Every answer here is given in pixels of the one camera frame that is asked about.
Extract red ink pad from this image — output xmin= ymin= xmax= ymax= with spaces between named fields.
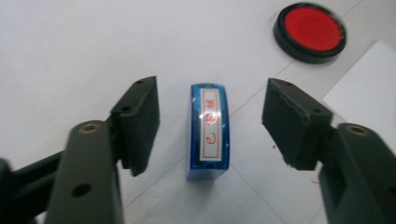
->
xmin=273 ymin=2 xmax=347 ymax=65

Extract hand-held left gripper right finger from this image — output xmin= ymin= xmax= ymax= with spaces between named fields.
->
xmin=262 ymin=77 xmax=396 ymax=224

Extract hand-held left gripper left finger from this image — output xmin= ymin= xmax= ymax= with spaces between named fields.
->
xmin=45 ymin=75 xmax=162 ymax=224

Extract white paper sheet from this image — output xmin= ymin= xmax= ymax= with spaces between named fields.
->
xmin=321 ymin=39 xmax=396 ymax=145

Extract blue stamp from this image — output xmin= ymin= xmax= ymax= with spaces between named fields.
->
xmin=185 ymin=82 xmax=232 ymax=182

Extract white table cover sheet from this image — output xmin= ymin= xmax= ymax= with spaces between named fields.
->
xmin=0 ymin=0 xmax=396 ymax=224

